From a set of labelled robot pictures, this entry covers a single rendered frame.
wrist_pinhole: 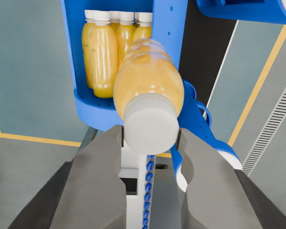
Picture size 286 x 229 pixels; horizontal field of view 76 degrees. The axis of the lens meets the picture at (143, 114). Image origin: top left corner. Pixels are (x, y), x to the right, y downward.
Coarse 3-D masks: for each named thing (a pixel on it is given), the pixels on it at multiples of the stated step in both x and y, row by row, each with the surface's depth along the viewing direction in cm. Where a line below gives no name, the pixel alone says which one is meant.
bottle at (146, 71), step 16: (128, 48) 26; (144, 48) 20; (160, 48) 22; (128, 64) 17; (144, 64) 16; (160, 64) 16; (128, 80) 15; (144, 80) 14; (160, 80) 14; (176, 80) 16; (128, 96) 14; (144, 96) 13; (160, 96) 13; (176, 96) 15; (176, 112) 14
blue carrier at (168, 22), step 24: (72, 0) 45; (96, 0) 51; (120, 0) 54; (144, 0) 53; (168, 0) 33; (72, 24) 46; (168, 24) 35; (72, 48) 47; (168, 48) 38; (72, 72) 48; (96, 120) 43; (120, 120) 42
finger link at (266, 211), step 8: (240, 176) 9; (248, 184) 8; (248, 192) 8; (256, 192) 8; (256, 200) 8; (264, 200) 8; (256, 208) 7; (264, 208) 7; (272, 208) 7; (264, 216) 7; (272, 216) 7; (280, 216) 7; (264, 224) 7; (272, 224) 7; (280, 224) 7
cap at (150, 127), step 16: (128, 112) 13; (144, 112) 12; (160, 112) 12; (128, 128) 12; (144, 128) 12; (160, 128) 12; (176, 128) 12; (128, 144) 13; (144, 144) 13; (160, 144) 13
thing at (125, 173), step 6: (126, 168) 91; (120, 174) 88; (126, 174) 88; (132, 174) 88; (138, 174) 88; (126, 180) 83; (132, 180) 83; (126, 186) 80; (132, 186) 80; (126, 192) 78; (132, 192) 78; (132, 198) 79
